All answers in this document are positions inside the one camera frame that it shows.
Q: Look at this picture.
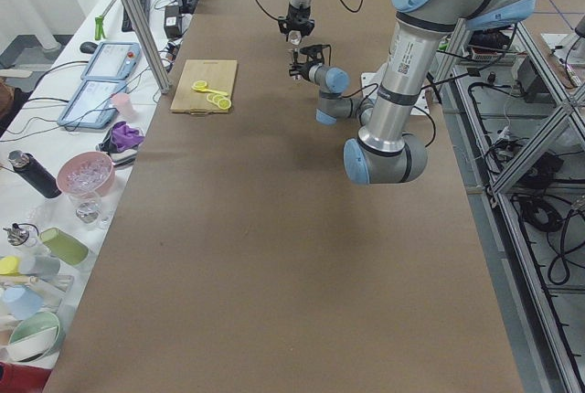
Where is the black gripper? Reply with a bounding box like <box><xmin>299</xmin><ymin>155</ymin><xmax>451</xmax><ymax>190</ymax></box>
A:
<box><xmin>277</xmin><ymin>5</ymin><xmax>315</xmax><ymax>37</ymax></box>
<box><xmin>288</xmin><ymin>48</ymin><xmax>312</xmax><ymax>81</ymax></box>

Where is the steel jigger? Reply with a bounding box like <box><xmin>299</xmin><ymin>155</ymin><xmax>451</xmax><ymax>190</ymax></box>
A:
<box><xmin>289</xmin><ymin>48</ymin><xmax>302</xmax><ymax>80</ymax></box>

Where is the clear glass measuring cup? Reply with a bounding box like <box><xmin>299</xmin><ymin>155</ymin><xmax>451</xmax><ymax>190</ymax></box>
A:
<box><xmin>288</xmin><ymin>30</ymin><xmax>303</xmax><ymax>46</ymax></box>

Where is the pink plastic cup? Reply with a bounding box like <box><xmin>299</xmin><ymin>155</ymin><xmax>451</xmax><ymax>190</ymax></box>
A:
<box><xmin>111</xmin><ymin>92</ymin><xmax>138</xmax><ymax>122</ymax></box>

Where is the green plastic cup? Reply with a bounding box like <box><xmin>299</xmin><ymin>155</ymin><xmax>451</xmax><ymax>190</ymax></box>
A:
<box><xmin>39</xmin><ymin>228</ymin><xmax>89</xmax><ymax>266</ymax></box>

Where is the light blue cup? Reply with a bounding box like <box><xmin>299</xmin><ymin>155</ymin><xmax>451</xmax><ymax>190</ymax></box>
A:
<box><xmin>2</xmin><ymin>285</ymin><xmax>44</xmax><ymax>320</ymax></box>

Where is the wooden cutting board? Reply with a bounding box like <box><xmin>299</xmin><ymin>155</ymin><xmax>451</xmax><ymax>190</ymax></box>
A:
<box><xmin>170</xmin><ymin>59</ymin><xmax>238</xmax><ymax>115</ymax></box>

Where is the lemon slice on knife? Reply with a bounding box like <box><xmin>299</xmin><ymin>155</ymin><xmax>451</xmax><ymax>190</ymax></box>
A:
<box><xmin>192</xmin><ymin>80</ymin><xmax>207</xmax><ymax>92</ymax></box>

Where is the black power box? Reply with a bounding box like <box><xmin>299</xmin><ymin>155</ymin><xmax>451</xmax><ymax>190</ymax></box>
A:
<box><xmin>164</xmin><ymin>5</ymin><xmax>183</xmax><ymax>39</ymax></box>

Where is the black keyboard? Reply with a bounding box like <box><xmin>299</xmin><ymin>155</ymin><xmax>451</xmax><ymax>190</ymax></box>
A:
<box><xmin>121</xmin><ymin>0</ymin><xmax>152</xmax><ymax>32</ymax></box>

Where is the upper blue teach pendant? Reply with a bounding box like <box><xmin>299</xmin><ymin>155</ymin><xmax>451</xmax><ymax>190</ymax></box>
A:
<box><xmin>81</xmin><ymin>41</ymin><xmax>141</xmax><ymax>81</ymax></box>

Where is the purple cloth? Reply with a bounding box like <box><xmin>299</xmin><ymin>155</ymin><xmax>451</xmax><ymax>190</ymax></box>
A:
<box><xmin>110</xmin><ymin>122</ymin><xmax>144</xmax><ymax>153</ymax></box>

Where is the black computer mouse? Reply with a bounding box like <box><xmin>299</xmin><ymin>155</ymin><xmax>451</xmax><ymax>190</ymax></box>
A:
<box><xmin>80</xmin><ymin>41</ymin><xmax>98</xmax><ymax>54</ymax></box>

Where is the pink bowl with ice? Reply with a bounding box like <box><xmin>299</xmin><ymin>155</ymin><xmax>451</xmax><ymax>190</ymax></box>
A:
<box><xmin>56</xmin><ymin>151</ymin><xmax>115</xmax><ymax>197</ymax></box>

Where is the black water bottle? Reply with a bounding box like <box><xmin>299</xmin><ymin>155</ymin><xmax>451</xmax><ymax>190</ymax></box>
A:
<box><xmin>8</xmin><ymin>150</ymin><xmax>61</xmax><ymax>198</ymax></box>

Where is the glass bottle metal pourer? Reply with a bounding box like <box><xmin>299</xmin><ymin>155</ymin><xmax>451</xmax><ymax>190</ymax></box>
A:
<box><xmin>3</xmin><ymin>223</ymin><xmax>41</xmax><ymax>250</ymax></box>

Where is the green white bowl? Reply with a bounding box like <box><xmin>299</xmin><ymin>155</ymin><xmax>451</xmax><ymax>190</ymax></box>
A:
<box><xmin>5</xmin><ymin>312</ymin><xmax>64</xmax><ymax>362</ymax></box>

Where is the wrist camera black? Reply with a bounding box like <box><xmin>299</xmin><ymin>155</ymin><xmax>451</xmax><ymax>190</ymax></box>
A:
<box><xmin>299</xmin><ymin>44</ymin><xmax>331</xmax><ymax>64</ymax></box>

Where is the aluminium frame post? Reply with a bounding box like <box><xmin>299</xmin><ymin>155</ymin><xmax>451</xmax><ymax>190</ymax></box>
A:
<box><xmin>122</xmin><ymin>0</ymin><xmax>171</xmax><ymax>94</ymax></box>

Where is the green handled grabber tool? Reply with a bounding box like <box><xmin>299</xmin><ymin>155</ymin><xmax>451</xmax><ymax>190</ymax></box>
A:
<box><xmin>94</xmin><ymin>0</ymin><xmax>116</xmax><ymax>41</ymax></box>

